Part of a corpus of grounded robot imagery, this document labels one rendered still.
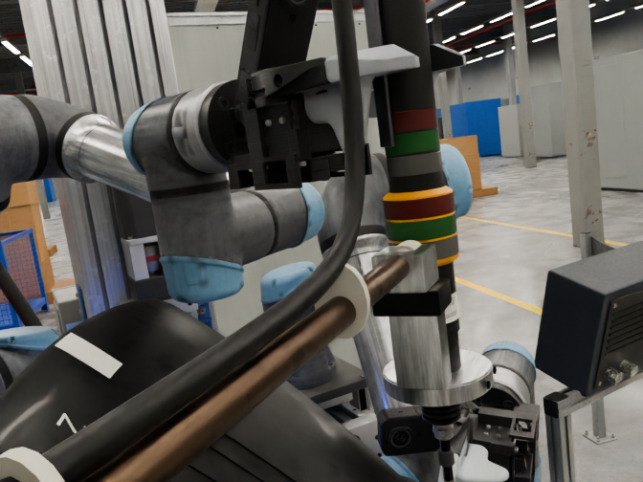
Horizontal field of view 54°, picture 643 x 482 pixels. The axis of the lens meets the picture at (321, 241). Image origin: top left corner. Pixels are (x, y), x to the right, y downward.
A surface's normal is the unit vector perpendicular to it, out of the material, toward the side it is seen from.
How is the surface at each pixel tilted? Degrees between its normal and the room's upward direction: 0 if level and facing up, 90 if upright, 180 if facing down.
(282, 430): 41
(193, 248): 90
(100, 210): 90
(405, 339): 90
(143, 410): 54
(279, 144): 90
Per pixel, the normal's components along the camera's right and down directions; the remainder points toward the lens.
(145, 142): -0.75, 0.20
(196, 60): 0.52, 0.07
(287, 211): 0.77, -0.28
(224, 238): 0.82, -0.02
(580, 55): 0.25, 0.11
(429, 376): -0.41, 0.19
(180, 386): 0.66, -0.62
